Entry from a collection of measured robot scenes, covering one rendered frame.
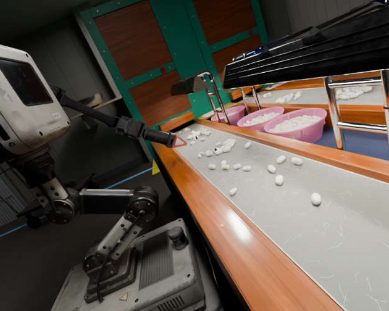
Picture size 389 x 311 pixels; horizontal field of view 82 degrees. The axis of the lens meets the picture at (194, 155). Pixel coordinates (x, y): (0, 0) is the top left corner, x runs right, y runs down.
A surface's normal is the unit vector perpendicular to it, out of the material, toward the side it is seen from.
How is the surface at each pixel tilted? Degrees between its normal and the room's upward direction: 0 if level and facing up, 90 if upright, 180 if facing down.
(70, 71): 90
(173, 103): 90
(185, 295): 90
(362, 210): 0
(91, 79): 90
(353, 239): 0
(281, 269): 0
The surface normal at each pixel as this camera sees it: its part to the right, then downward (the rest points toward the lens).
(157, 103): 0.29, 0.22
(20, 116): 0.73, 0.04
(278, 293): -0.38, -0.87
